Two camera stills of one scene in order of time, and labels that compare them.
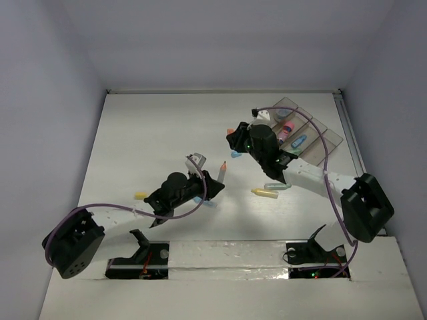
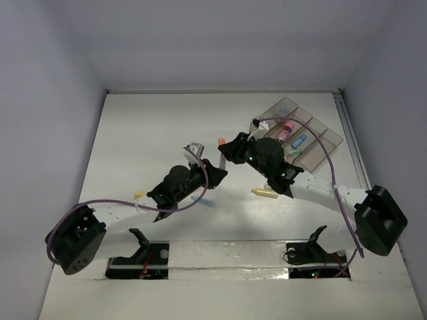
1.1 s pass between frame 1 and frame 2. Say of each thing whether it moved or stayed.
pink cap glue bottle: stayed
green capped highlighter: stayed
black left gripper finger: moved
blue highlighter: stayed
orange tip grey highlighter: moved
